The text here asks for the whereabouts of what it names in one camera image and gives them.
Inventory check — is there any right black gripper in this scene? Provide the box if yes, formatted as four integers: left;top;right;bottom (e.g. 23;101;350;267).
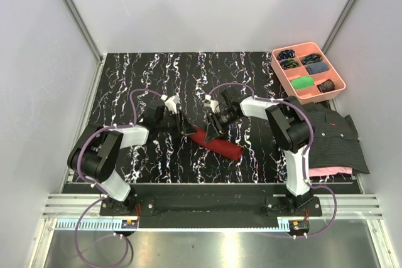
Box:
205;109;241;144

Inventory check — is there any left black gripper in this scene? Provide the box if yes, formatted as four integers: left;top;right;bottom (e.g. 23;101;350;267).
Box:
156;110;197;137

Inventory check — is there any red cloth napkin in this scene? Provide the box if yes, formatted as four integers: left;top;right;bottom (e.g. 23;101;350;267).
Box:
188;127;244;161

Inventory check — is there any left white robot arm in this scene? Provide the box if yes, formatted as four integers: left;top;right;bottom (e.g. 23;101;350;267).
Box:
67;105;197;215

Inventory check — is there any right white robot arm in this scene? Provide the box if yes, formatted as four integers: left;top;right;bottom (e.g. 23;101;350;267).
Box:
205;87;314;216

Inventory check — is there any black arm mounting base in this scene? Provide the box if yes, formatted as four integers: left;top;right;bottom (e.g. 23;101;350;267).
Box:
100;183;322;217

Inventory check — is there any black marble pattern mat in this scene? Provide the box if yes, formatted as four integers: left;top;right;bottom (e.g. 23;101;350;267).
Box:
89;52;287;183

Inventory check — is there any black green rolled sock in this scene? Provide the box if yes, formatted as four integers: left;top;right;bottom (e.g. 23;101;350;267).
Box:
280;58;300;70

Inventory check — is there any black blue rolled sock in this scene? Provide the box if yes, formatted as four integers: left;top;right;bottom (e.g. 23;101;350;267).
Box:
277;49;296;61

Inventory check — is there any pink divided organizer tray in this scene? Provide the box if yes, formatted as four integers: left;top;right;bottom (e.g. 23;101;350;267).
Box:
271;42;346;104

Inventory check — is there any navy patterned rolled sock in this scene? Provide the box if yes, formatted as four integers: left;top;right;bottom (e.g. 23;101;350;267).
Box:
301;53;323;65

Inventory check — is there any dark patterned rolled sock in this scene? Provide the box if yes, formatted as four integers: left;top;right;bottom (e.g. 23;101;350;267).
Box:
317;79;336;94

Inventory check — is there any pink folded garment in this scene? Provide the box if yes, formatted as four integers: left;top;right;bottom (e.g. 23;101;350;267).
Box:
309;166;353;177

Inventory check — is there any dark striped folded shirt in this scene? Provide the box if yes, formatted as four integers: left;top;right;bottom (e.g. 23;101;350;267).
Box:
303;102;369;174

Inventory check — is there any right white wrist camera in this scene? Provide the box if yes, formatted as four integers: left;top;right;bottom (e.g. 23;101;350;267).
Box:
204;94;219;113

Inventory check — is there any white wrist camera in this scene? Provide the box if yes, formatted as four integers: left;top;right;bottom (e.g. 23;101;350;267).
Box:
204;94;219;113
160;94;180;114

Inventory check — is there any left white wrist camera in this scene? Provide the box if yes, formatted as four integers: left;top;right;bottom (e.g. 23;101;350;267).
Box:
160;94;180;114

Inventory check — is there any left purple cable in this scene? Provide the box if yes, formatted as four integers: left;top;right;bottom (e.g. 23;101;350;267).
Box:
74;88;134;267

